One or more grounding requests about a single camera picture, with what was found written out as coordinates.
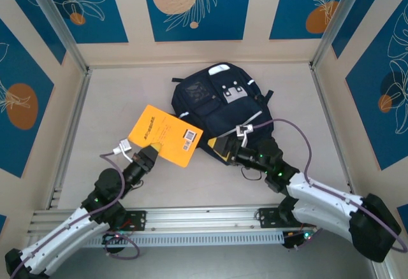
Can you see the yellow book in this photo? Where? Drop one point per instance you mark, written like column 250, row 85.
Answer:
column 165, row 132

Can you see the navy blue student backpack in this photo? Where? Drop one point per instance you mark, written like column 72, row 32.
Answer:
column 236, row 116

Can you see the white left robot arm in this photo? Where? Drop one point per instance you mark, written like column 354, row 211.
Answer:
column 63, row 244

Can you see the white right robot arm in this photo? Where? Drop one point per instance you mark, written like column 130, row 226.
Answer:
column 318, row 196

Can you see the black controller board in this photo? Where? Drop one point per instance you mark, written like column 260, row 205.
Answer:
column 114, row 242
column 296, row 239

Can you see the aluminium floor rail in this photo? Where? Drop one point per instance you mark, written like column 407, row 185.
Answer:
column 75, row 126
column 331, row 126

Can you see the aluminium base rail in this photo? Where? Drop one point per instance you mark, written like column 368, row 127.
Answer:
column 207, row 218

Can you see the aluminium frame post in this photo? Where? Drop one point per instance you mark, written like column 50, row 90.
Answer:
column 54, row 21
column 344, row 14

